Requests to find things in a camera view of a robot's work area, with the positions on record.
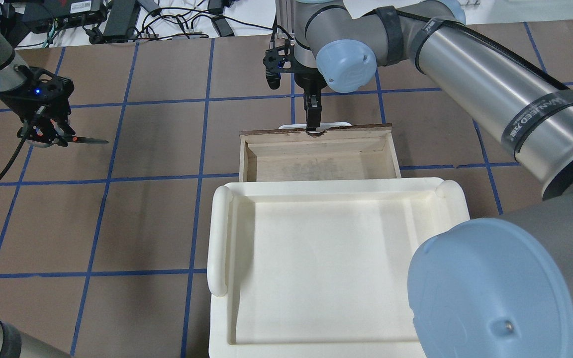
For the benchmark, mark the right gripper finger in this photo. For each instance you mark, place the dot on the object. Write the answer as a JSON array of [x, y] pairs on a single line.
[[313, 110]]

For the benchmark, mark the white plastic tray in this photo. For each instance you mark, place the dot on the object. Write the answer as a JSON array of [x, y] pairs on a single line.
[[318, 269]]

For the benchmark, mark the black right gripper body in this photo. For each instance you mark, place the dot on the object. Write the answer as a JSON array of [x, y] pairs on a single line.
[[311, 82]]

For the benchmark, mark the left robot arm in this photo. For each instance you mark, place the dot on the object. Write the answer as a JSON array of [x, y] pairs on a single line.
[[14, 343]]

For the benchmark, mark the grey orange scissors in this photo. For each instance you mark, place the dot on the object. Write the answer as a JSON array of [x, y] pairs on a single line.
[[79, 140]]

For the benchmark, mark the black power brick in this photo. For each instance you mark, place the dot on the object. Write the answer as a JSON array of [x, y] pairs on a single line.
[[121, 21]]

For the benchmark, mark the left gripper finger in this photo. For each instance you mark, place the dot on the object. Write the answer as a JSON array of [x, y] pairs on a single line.
[[64, 133], [35, 137]]

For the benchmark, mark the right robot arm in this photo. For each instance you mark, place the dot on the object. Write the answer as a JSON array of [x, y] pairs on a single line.
[[499, 287]]

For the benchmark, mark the dark wooden drawer box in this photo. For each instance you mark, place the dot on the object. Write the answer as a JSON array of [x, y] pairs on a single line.
[[350, 152]]

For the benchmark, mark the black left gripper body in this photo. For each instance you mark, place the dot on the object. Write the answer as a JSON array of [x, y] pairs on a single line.
[[17, 104]]

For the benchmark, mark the aluminium frame post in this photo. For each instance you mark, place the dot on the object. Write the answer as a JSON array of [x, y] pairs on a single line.
[[285, 18]]

